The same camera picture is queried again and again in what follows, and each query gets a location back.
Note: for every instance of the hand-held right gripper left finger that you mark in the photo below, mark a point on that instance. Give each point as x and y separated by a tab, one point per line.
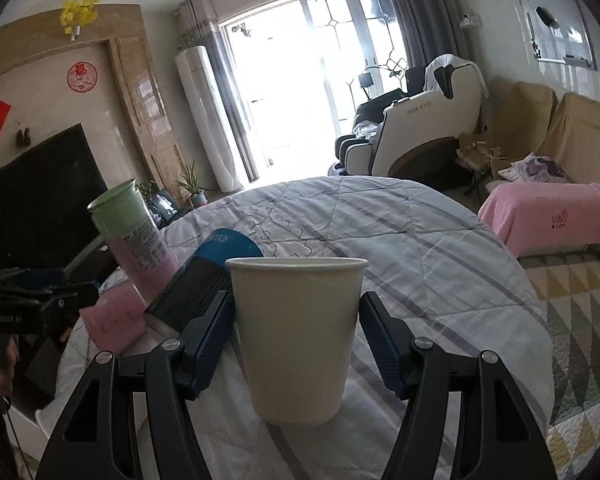
211	345

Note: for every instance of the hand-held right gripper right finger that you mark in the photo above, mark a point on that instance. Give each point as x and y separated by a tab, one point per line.
383	350

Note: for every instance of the white paper cup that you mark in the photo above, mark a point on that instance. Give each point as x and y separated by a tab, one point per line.
296	335

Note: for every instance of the person's left hand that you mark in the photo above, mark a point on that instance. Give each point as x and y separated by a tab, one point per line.
6	370

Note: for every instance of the black and blue box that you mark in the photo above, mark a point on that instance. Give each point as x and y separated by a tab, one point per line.
200	270

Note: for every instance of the black television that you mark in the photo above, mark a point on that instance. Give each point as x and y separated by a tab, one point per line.
45	195

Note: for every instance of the green and pink tumbler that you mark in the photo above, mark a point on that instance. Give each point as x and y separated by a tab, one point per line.
130	232

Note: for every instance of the framed photo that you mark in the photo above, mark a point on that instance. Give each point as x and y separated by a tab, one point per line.
164	205

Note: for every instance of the potted green plant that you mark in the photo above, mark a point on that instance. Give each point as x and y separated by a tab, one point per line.
192	185

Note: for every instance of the pink towel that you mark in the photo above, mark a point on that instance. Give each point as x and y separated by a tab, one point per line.
550	217

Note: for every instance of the folding chair with cushion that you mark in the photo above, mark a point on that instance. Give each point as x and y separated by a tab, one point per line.
475	157

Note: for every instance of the white standing air conditioner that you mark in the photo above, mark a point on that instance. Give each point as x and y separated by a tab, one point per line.
211	120

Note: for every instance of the white massage chair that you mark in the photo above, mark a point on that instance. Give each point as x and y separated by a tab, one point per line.
410	120

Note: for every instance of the purple floral pillow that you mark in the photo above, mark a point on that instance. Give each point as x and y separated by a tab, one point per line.
535	167

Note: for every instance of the tan covered sofa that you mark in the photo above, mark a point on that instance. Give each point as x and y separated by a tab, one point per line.
565	130

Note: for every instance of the yellow artificial flowers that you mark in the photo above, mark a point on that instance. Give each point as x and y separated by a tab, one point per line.
77	10

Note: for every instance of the whiteboard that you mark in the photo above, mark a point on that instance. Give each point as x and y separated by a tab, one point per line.
560	27

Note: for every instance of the round red wall sticker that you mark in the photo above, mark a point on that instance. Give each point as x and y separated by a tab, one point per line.
81	76

